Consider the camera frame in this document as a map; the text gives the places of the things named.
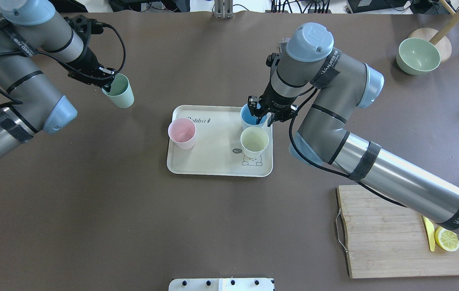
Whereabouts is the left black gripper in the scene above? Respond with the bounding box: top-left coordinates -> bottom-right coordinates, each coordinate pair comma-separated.
66,15 -> 115,93

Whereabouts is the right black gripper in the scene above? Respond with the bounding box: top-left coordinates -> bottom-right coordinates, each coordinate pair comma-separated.
247,53 -> 299,124

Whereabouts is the green cup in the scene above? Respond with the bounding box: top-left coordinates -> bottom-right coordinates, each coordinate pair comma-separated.
101,74 -> 134,109

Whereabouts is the blue cup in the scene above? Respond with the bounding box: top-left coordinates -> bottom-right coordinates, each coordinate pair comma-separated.
240,104 -> 269,130

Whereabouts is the cream cup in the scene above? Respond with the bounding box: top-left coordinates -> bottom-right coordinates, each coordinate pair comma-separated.
240,127 -> 269,158

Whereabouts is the pink cup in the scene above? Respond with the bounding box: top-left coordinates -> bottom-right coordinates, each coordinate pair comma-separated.
167,118 -> 197,150

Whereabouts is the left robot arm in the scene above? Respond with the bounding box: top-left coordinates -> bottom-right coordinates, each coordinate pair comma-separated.
0,0 -> 118,158

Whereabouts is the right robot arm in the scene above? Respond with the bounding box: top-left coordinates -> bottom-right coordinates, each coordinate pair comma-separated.
247,23 -> 459,237

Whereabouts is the cream rabbit tray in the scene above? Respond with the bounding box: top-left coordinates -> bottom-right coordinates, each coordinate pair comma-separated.
167,105 -> 273,177

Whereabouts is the green bowl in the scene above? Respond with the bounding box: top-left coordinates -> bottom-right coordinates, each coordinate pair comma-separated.
396,38 -> 440,76

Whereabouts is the wooden cutting board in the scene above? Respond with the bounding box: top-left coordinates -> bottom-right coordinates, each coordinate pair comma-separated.
336,185 -> 459,279

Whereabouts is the wooden stand with base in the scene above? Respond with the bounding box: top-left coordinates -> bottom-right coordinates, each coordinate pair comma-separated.
408,0 -> 459,63

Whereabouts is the yellow plastic knife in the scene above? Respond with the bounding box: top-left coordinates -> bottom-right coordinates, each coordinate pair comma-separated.
421,215 -> 436,252

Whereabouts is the aluminium frame post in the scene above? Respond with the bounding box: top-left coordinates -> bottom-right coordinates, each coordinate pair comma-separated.
213,0 -> 234,19

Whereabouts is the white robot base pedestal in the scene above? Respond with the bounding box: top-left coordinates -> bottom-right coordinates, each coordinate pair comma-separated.
168,277 -> 275,291

